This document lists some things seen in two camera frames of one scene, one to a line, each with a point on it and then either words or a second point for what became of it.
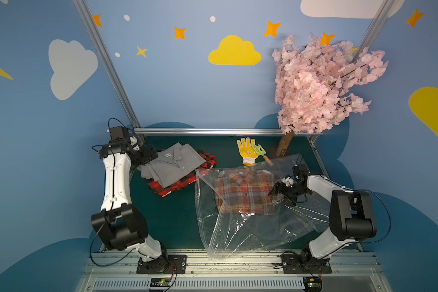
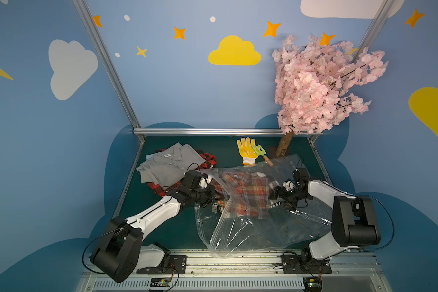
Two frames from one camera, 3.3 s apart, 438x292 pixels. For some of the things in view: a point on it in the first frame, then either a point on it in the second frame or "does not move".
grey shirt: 172,163 does not move
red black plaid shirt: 187,179 does not move
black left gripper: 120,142 to 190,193
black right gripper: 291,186 does not move
